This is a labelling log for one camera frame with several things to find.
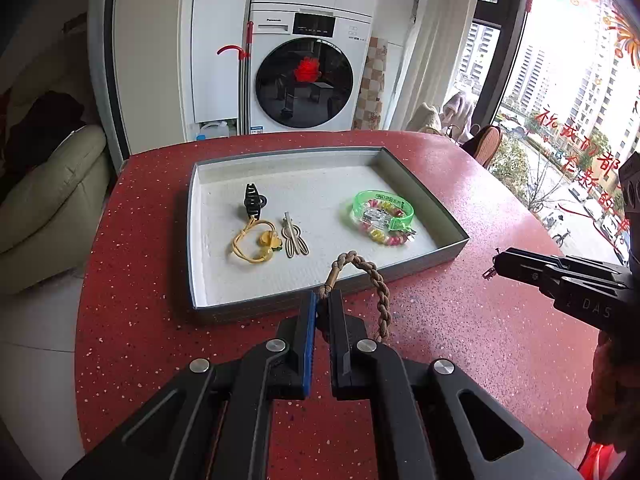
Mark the white curtain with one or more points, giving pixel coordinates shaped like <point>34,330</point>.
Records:
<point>435,35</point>

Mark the person's right forearm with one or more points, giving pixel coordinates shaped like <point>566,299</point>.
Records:
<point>615,385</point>

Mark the plastic water jug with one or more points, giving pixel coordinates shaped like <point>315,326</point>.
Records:
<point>210,131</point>

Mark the silver hair clip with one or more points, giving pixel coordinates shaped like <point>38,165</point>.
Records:
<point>411,231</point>

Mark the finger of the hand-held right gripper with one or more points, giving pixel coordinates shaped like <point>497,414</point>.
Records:
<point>580,285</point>
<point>525,265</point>

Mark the beige hair clip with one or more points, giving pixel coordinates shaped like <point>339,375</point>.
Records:
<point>287,225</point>

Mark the black hair claw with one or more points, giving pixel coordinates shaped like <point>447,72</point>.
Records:
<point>251,200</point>

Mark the red window lettering sticker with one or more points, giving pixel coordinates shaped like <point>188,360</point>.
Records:
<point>575,147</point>

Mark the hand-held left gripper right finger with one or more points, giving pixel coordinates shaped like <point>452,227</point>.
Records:
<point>340,340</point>

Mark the white washing machine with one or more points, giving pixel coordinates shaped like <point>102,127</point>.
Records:
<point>350,60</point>

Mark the beige plush cloth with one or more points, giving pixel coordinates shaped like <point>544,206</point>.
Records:
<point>457,110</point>

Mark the light green sofa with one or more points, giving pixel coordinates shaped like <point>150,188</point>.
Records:
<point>50,200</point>

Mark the checkered cloth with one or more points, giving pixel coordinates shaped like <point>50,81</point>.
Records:
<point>370,85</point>

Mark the green translucent bangle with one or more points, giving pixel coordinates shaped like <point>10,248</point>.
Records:
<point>370,195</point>

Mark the wicker chair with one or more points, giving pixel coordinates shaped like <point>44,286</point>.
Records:
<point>485,145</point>

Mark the black clothes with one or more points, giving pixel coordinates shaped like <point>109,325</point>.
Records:
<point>40,130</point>

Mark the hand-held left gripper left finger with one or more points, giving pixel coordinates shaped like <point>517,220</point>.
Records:
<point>311,330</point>

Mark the grey jewelry tray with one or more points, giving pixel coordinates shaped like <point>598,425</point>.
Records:
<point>310,185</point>

